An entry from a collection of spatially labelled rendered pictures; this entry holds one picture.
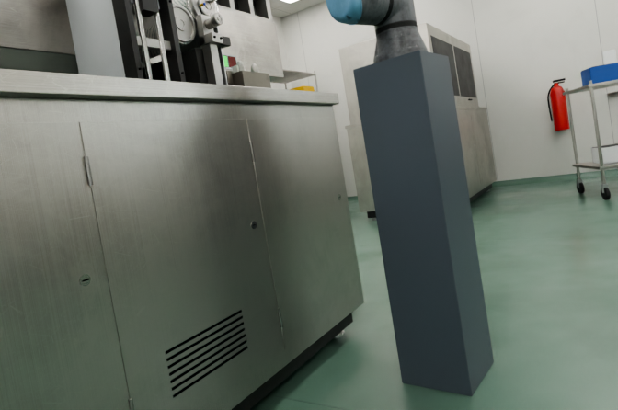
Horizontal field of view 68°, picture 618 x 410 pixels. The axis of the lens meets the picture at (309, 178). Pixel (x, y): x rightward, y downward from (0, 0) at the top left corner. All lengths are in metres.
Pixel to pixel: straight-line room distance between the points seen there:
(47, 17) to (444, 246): 1.39
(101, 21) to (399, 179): 0.97
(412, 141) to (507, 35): 4.67
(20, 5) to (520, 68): 5.00
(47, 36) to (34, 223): 0.91
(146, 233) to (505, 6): 5.28
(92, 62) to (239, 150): 0.55
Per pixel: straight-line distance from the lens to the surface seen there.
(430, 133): 1.20
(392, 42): 1.29
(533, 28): 5.81
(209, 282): 1.15
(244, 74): 1.71
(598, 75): 4.19
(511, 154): 5.77
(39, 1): 1.75
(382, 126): 1.26
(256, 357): 1.30
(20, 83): 0.92
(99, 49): 1.53
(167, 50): 1.38
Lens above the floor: 0.67
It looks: 2 degrees down
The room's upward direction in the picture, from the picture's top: 9 degrees counter-clockwise
